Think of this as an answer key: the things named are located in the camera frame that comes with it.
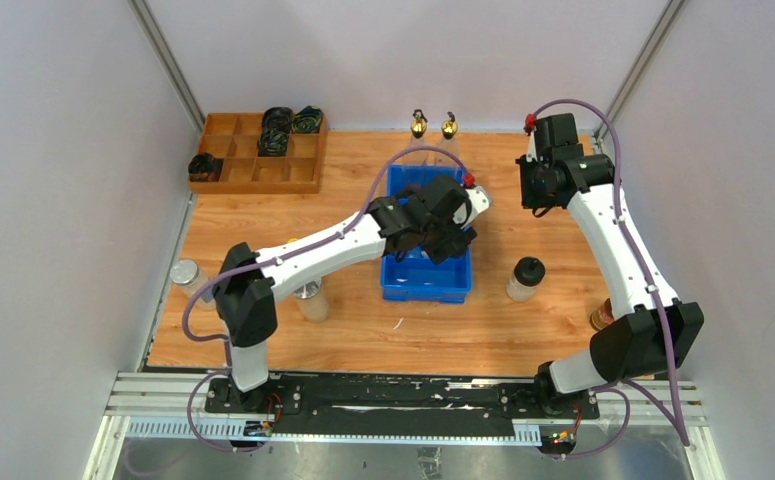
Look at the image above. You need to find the black cap shaker jar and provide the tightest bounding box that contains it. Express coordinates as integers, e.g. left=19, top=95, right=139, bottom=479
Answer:
left=506, top=256, right=546, bottom=303

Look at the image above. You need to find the black roll left compartment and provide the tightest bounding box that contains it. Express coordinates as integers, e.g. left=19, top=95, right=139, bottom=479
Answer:
left=188, top=152, right=224, bottom=183

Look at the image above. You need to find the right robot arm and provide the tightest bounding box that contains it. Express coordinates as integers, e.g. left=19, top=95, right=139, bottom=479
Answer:
left=517, top=114, right=704, bottom=418

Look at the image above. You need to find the tall oil bottle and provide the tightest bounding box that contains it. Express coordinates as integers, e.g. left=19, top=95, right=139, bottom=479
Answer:
left=434, top=111, right=459, bottom=168
left=403, top=109, right=428, bottom=166

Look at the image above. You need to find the blue plastic divided bin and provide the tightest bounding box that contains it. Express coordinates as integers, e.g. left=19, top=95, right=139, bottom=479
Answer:
left=380, top=165, right=472, bottom=304

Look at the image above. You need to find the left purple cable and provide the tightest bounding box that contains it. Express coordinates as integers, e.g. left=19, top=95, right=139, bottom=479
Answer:
left=181, top=145, right=478, bottom=455

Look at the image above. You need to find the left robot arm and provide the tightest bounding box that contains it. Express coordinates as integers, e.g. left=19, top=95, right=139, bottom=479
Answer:
left=212, top=175, right=492, bottom=413

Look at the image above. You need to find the silver lid spice jar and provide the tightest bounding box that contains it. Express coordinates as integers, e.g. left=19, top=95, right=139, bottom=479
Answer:
left=293, top=278, right=329, bottom=323

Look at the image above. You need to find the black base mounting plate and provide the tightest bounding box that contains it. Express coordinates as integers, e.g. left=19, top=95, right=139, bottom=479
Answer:
left=203, top=372, right=600, bottom=440

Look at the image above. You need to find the wooden compartment tray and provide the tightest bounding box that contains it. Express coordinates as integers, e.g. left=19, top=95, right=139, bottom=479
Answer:
left=186, top=113, right=329, bottom=194

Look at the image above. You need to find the far left silver jar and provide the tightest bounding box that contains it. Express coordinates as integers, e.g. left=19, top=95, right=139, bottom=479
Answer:
left=169, top=259, right=216, bottom=311

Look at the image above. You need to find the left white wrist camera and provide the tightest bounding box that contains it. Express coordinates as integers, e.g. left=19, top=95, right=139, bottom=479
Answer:
left=453, top=186, right=492, bottom=227

